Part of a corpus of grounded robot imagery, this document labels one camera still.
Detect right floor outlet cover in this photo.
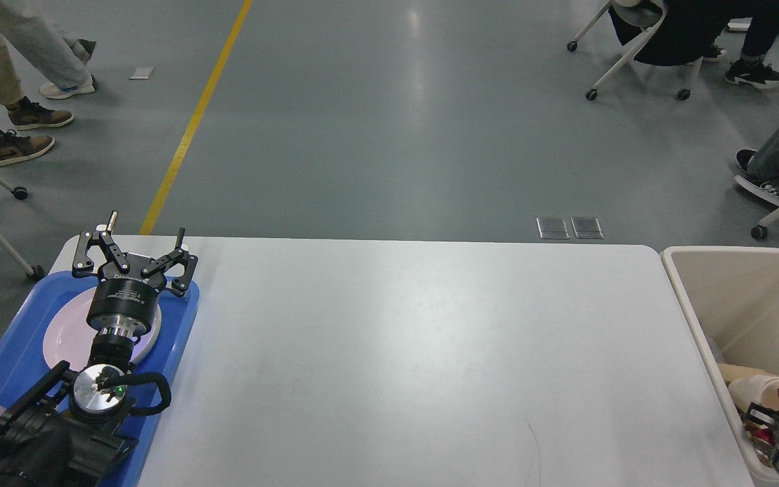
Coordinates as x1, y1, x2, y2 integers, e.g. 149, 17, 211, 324
571, 216, 604, 239

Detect blue plastic tray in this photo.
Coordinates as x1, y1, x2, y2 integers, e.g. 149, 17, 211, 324
0, 271, 200, 486

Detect brown paper bag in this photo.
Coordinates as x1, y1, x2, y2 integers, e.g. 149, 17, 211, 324
717, 363, 770, 386

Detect left floor outlet cover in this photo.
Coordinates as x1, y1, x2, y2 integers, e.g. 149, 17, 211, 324
536, 216, 570, 240

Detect white paper cup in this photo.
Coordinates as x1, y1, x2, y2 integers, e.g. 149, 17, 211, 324
727, 374, 779, 413

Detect person in black sneakers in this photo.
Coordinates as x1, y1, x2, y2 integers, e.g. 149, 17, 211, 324
634, 1, 779, 89

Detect beige plastic bin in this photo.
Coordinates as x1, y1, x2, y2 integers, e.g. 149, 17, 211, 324
661, 246, 779, 486

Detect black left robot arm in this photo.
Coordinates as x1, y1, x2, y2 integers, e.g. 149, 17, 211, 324
0, 212, 198, 486

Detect person in grey trousers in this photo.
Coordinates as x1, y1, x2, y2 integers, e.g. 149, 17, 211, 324
0, 1, 98, 101

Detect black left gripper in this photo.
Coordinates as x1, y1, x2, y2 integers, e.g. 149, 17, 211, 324
72, 210, 198, 337

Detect white office chair right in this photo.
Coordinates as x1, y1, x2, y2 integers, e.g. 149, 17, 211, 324
566, 1, 669, 101

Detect pink plate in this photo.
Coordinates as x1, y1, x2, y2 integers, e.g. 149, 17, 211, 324
43, 289, 162, 370

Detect floor outlet cover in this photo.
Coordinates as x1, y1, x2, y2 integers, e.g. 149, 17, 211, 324
571, 216, 604, 239
536, 216, 570, 240

